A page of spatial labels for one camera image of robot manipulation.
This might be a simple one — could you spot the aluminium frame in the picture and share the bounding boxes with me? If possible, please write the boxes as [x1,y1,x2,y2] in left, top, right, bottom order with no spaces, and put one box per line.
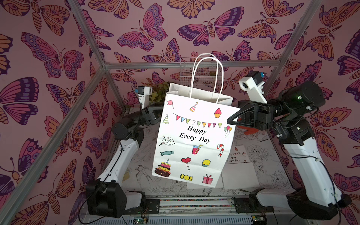
[0,0,324,225]

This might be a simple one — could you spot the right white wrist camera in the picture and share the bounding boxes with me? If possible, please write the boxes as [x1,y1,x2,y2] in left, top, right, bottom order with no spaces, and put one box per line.
[239,71,267,104]

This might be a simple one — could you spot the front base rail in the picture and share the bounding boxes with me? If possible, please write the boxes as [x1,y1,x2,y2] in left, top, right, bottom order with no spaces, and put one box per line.
[78,196,320,225]

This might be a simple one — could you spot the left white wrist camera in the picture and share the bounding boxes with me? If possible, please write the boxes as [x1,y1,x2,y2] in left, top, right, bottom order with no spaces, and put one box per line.
[135,86,153,109]

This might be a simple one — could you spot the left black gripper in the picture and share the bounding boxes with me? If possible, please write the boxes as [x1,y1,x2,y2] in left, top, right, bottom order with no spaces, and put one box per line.
[122,107,173,132]

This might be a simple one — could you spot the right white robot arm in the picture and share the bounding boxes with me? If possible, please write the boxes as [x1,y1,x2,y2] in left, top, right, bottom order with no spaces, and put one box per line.
[227,78,351,220]

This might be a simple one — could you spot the red glove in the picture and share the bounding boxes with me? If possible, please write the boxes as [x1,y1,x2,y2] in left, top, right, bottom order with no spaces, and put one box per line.
[238,126,258,135]

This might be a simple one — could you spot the white party paper bag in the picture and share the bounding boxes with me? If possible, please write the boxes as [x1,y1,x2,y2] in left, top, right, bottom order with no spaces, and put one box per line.
[221,145,259,190]

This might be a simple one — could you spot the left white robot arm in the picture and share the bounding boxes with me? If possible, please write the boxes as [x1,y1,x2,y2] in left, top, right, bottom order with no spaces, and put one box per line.
[85,103,164,218]

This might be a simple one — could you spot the potted green plant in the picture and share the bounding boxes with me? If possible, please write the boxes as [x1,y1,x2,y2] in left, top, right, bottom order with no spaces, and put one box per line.
[149,82,170,103]

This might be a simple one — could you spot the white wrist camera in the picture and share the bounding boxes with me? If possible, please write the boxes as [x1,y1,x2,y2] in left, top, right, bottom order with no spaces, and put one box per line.
[239,71,267,104]
[135,86,153,109]

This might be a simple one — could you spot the white wire wall basket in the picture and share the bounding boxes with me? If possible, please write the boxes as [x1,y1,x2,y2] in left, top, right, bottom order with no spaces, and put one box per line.
[178,56,222,89]

